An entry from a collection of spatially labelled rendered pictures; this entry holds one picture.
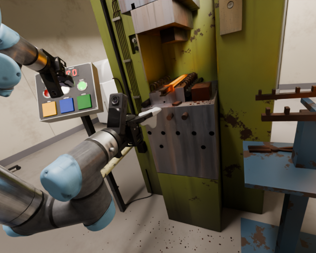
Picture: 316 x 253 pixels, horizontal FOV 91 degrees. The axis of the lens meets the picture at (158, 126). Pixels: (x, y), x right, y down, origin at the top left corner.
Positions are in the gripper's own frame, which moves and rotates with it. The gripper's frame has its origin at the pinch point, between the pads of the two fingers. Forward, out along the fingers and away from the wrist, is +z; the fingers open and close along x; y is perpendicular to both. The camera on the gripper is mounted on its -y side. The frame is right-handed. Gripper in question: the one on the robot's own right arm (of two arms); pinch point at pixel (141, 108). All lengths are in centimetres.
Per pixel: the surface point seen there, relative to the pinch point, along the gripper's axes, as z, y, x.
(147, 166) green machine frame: 45, 67, -36
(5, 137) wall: 64, 56, -312
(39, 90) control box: 10, -11, -69
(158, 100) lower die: 30.7, 6.2, -7.1
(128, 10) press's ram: 30.7, -36.8, -13.5
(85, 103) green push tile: 14.2, 0.0, -42.9
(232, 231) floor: 28, 100, 29
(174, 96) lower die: 30.7, 5.1, 2.4
